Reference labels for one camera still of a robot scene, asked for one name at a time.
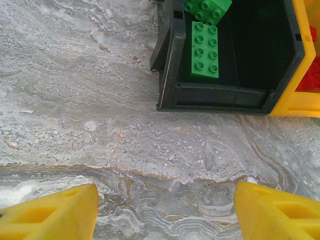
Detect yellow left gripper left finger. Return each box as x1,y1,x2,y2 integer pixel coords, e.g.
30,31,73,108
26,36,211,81
0,183,100,240

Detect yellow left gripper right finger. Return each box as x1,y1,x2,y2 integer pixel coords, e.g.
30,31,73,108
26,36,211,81
233,181,320,240

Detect red long brick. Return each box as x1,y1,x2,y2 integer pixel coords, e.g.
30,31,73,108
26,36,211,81
295,56,320,93

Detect red square brick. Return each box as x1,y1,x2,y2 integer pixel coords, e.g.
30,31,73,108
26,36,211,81
309,25,320,43

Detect green two-by-four brick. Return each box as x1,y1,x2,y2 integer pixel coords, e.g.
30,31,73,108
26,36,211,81
184,0,233,26
190,21,220,85

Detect yellow plastic bin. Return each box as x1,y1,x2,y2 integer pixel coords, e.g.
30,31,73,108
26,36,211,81
268,0,320,118

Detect black plastic bin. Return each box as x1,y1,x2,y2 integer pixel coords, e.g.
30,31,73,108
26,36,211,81
149,0,307,116

